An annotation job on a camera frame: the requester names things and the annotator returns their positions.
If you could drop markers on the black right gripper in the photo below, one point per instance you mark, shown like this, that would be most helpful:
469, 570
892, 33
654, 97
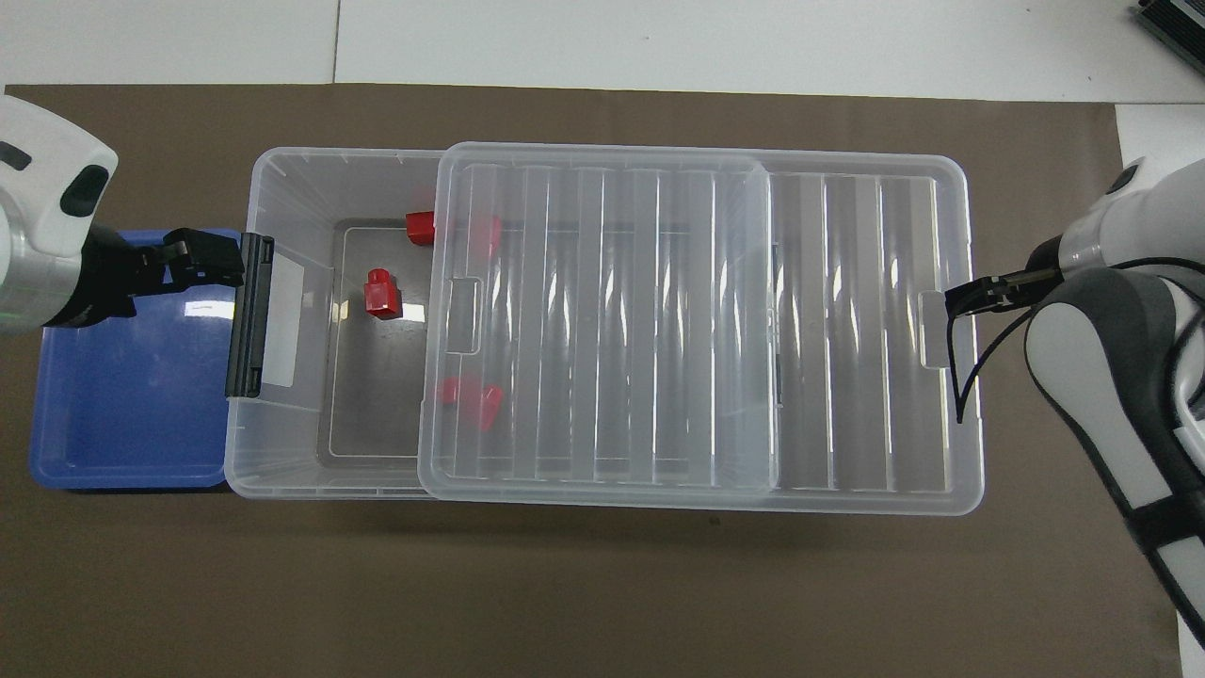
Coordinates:
1047, 259

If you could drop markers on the blue plastic tray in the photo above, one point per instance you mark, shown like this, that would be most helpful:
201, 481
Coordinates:
122, 405

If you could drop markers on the clear plastic storage box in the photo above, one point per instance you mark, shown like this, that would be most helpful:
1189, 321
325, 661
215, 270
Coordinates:
377, 188

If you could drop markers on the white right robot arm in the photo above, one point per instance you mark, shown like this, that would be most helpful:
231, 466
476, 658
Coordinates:
1092, 358

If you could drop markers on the red toy block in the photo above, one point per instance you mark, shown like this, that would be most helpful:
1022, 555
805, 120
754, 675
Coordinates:
490, 407
454, 390
421, 228
382, 294

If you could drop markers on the brown table mat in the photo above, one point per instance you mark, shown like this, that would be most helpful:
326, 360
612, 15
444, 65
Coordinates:
565, 603

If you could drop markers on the clear ribbed plastic lid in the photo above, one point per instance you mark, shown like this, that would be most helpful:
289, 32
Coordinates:
847, 330

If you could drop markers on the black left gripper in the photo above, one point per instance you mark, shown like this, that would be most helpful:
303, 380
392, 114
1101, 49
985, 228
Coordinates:
104, 273

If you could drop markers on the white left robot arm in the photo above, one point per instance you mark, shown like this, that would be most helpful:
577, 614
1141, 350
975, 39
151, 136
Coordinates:
38, 188

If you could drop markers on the black electronic device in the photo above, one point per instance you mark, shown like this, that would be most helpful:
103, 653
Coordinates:
1172, 19

